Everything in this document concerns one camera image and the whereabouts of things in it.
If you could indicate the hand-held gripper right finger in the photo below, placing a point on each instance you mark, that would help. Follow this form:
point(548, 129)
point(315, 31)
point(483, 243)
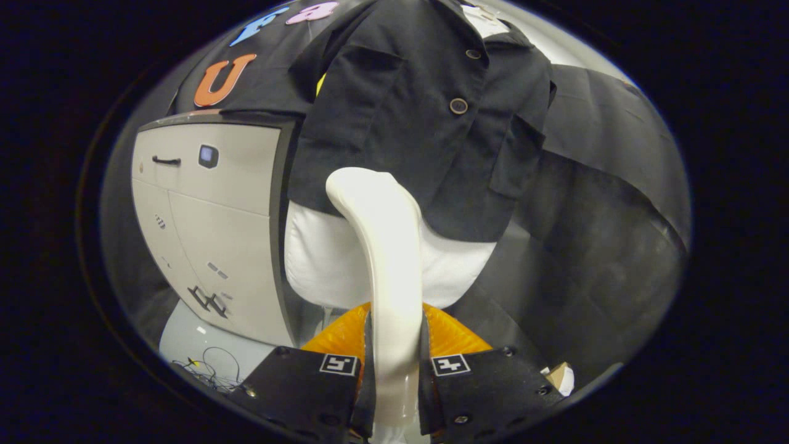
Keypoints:
point(428, 394)

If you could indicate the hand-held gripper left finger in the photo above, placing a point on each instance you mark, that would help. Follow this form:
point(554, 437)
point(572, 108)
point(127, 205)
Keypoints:
point(368, 394)

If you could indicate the black blazer jacket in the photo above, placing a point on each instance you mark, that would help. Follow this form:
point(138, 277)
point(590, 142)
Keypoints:
point(394, 123)

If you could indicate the white garment form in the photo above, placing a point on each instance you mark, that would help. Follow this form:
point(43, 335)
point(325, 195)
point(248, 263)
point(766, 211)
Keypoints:
point(314, 259)

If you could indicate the small cardboard box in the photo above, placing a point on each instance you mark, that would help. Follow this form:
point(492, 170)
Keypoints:
point(560, 377)

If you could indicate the black backdrop cloth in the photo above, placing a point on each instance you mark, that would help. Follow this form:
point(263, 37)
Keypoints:
point(585, 246)

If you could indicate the grey cabinet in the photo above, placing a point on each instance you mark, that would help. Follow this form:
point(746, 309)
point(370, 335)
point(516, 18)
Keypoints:
point(228, 209)

